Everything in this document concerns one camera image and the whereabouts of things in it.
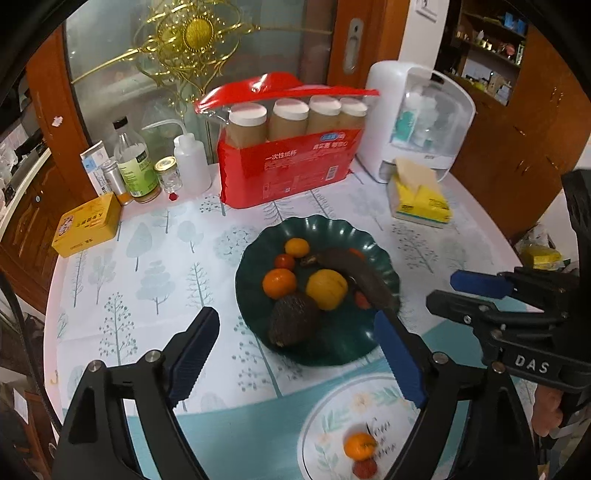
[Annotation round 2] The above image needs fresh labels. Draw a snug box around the yellow plastic package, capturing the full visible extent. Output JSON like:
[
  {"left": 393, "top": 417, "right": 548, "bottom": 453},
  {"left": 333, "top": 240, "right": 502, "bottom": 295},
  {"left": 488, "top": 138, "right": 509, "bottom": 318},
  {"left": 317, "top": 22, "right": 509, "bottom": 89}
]
[{"left": 522, "top": 247, "right": 564, "bottom": 271}]

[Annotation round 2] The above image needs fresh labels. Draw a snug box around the tree print tablecloth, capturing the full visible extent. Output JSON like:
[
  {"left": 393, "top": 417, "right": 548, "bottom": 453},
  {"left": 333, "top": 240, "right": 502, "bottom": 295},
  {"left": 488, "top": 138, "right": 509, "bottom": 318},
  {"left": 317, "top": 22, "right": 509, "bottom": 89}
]
[{"left": 44, "top": 161, "right": 536, "bottom": 480}]

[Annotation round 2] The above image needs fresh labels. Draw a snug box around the white floral plate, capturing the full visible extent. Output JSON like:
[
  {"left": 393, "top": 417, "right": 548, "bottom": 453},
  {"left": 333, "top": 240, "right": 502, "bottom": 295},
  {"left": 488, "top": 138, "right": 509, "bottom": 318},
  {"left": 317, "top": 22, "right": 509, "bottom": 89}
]
[{"left": 299, "top": 374, "right": 432, "bottom": 480}]

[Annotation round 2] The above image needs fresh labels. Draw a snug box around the person's right hand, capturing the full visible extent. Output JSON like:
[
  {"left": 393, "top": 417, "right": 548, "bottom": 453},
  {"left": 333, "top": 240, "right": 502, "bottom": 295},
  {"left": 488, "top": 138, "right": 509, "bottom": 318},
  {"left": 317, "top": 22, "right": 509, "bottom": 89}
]
[{"left": 530, "top": 383, "right": 565, "bottom": 439}]

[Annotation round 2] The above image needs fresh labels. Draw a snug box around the teal bottle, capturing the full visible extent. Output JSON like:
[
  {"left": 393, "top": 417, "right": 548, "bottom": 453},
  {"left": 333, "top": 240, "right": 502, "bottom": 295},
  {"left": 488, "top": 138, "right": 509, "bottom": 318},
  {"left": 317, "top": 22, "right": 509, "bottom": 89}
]
[{"left": 399, "top": 111, "right": 419, "bottom": 144}]

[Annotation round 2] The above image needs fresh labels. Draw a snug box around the glass bottle with green label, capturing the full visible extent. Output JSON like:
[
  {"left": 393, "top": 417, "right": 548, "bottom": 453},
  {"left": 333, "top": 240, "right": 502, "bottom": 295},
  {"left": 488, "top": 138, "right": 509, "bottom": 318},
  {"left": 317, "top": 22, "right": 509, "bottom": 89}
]
[{"left": 113, "top": 117, "right": 161, "bottom": 204}]

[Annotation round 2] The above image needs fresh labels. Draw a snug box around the white squeeze wash bottle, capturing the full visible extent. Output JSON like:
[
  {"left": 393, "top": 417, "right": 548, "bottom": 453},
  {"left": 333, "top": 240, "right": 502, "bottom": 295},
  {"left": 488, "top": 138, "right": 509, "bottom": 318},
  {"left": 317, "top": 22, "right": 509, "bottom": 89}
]
[{"left": 141, "top": 119, "right": 212, "bottom": 195}]

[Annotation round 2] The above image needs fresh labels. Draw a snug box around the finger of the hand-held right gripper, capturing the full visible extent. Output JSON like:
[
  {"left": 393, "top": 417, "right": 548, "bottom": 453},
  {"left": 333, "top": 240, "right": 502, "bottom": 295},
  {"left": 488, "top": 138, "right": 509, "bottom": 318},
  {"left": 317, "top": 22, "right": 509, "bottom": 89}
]
[
  {"left": 426, "top": 290, "right": 561, "bottom": 365},
  {"left": 450, "top": 270, "right": 578, "bottom": 315}
]

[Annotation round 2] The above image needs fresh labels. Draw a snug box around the silver door lock plate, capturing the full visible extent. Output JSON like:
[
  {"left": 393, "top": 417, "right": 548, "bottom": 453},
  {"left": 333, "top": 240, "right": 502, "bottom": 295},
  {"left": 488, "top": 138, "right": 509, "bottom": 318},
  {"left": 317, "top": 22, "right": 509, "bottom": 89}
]
[{"left": 344, "top": 18, "right": 364, "bottom": 75}]

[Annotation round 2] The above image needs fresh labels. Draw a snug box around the wooden kitchen base cabinet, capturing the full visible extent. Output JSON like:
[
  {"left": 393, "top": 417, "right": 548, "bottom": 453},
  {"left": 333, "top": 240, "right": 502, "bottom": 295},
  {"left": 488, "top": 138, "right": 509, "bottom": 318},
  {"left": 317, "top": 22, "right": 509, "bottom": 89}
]
[{"left": 0, "top": 152, "right": 70, "bottom": 278}]

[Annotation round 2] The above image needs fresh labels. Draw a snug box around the dark brown avocado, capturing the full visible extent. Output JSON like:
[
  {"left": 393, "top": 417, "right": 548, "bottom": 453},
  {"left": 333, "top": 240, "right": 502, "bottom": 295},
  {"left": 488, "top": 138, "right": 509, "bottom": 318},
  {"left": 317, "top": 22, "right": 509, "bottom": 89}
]
[{"left": 269, "top": 292, "right": 320, "bottom": 348}]

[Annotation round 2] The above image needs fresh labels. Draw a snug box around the red paper cup package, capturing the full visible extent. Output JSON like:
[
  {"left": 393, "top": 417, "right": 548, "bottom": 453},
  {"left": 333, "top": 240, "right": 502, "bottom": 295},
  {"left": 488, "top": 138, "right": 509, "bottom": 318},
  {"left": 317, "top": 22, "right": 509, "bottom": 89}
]
[{"left": 194, "top": 71, "right": 382, "bottom": 209}]

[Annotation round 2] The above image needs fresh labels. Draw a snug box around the yellow lemon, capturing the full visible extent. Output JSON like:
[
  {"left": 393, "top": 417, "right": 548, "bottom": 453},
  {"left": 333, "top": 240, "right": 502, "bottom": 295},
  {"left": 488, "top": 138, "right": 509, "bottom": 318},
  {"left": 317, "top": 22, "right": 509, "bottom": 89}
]
[{"left": 305, "top": 270, "right": 348, "bottom": 311}]

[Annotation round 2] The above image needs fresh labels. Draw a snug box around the frosted glass door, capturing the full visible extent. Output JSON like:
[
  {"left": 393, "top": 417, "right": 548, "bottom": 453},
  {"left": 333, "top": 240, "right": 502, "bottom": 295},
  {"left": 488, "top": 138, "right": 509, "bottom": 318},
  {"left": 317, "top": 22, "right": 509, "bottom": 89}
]
[{"left": 62, "top": 0, "right": 342, "bottom": 167}]

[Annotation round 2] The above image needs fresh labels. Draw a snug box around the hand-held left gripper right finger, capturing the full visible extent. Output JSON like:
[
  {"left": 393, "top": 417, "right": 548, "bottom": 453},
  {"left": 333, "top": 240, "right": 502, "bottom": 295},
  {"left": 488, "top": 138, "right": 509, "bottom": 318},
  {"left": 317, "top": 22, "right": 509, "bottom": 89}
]
[{"left": 373, "top": 311, "right": 539, "bottom": 480}]

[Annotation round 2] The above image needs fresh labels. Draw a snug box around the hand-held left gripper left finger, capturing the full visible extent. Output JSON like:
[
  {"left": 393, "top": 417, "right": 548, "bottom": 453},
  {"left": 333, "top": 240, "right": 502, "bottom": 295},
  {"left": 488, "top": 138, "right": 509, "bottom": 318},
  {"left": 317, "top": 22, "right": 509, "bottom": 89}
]
[{"left": 54, "top": 306, "right": 221, "bottom": 480}]

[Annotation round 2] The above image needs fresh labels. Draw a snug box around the white wall switch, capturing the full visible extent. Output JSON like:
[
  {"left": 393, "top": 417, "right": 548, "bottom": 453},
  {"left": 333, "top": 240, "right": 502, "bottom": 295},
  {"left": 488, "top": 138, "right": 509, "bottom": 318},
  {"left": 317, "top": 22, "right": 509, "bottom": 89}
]
[{"left": 413, "top": 0, "right": 441, "bottom": 21}]

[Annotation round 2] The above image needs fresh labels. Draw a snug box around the dark green scalloped plate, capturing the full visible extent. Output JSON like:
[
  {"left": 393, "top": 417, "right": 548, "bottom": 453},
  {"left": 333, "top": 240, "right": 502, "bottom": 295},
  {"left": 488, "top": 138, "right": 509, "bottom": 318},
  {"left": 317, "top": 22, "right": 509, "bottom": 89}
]
[{"left": 235, "top": 213, "right": 400, "bottom": 367}]

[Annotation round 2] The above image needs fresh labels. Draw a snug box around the white cosmetics storage box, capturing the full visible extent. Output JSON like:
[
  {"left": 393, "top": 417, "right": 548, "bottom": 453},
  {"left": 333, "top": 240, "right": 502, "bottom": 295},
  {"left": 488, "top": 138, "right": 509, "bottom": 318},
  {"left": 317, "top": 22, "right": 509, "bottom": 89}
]
[{"left": 358, "top": 60, "right": 476, "bottom": 184}]

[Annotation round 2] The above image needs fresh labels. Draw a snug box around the gold door ornament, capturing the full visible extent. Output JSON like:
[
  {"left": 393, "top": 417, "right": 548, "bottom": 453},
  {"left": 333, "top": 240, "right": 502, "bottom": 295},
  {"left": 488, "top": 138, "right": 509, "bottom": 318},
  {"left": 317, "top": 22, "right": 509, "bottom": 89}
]
[{"left": 69, "top": 0, "right": 338, "bottom": 109}]

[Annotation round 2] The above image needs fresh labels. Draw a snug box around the small metal can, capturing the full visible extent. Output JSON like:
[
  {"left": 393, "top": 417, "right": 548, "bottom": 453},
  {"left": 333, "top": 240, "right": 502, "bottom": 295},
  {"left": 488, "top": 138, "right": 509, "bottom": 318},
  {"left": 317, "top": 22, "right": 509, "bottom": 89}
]
[{"left": 102, "top": 161, "right": 127, "bottom": 197}]

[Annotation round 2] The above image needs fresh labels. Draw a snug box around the overripe brown banana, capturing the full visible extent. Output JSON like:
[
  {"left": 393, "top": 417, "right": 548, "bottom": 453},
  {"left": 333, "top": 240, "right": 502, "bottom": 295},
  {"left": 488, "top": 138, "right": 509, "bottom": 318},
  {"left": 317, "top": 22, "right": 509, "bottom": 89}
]
[{"left": 301, "top": 248, "right": 398, "bottom": 315}]

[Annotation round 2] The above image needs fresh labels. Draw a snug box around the yellow tin box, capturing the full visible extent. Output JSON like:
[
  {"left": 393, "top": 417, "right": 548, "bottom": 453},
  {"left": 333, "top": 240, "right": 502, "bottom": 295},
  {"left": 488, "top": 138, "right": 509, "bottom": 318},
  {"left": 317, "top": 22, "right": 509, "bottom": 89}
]
[{"left": 51, "top": 192, "right": 122, "bottom": 258}]

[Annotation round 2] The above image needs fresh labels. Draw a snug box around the small glass jar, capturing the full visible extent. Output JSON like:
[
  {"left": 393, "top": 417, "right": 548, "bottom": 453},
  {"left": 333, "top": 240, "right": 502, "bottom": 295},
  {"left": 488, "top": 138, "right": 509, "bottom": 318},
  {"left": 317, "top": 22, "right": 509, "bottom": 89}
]
[{"left": 154, "top": 156, "right": 183, "bottom": 193}]

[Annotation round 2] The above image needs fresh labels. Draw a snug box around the small orange tangerine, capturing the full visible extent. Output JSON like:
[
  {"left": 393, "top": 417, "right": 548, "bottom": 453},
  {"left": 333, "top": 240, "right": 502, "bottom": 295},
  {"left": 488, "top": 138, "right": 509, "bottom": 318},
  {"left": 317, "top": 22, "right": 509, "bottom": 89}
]
[{"left": 343, "top": 431, "right": 378, "bottom": 461}]

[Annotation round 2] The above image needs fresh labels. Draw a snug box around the white and blue carton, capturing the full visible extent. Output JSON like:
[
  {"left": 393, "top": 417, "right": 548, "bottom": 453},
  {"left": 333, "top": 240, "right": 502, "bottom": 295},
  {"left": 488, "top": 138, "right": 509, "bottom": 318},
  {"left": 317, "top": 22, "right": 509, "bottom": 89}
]
[{"left": 79, "top": 141, "right": 114, "bottom": 197}]

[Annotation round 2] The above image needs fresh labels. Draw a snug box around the wooden wall shelf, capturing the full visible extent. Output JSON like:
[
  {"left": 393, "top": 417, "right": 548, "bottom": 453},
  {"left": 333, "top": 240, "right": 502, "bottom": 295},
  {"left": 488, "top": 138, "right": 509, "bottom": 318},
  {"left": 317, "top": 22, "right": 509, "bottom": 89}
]
[{"left": 434, "top": 0, "right": 529, "bottom": 107}]

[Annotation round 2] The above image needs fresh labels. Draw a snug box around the yellow tissue pack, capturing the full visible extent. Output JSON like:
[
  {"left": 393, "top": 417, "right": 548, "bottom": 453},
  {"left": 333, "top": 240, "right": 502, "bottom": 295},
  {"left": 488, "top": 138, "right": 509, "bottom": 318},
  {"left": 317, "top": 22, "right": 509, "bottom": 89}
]
[{"left": 387, "top": 157, "right": 453, "bottom": 229}]

